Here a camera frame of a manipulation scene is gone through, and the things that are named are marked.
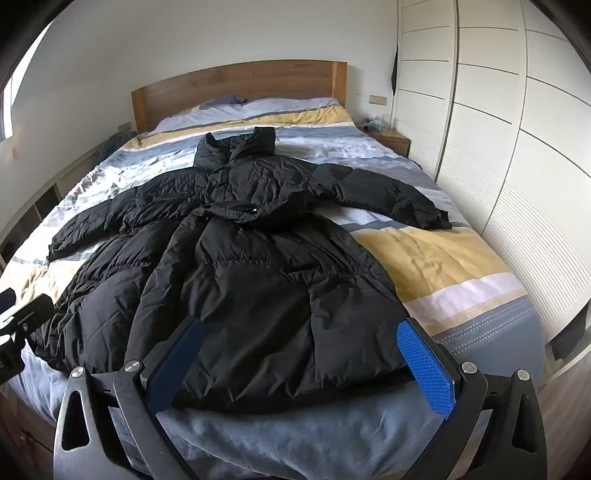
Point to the grey-blue pillow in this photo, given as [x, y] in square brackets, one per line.
[224, 101]

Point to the small dark gadget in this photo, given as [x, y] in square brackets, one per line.
[368, 124]

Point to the white wardrobe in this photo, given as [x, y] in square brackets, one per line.
[485, 115]

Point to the beige wall switch panel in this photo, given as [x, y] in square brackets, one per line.
[124, 127]
[377, 99]

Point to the wooden nightstand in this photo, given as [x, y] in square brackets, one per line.
[392, 138]

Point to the window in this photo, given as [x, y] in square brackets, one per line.
[9, 106]

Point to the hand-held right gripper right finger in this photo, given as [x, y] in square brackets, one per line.
[427, 364]

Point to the blue-grey knitted cloth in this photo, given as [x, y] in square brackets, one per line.
[115, 145]

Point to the white pillow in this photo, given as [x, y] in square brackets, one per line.
[286, 107]

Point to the black puffer jacket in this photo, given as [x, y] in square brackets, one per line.
[258, 277]

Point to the wooden bed headboard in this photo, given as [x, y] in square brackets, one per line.
[240, 83]

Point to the low white shelf unit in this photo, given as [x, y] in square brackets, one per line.
[69, 170]

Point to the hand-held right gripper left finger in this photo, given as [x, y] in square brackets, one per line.
[178, 360]

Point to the blue-grey fleece blanket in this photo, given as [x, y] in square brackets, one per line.
[277, 443]

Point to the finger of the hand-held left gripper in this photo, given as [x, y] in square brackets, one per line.
[37, 307]
[5, 299]

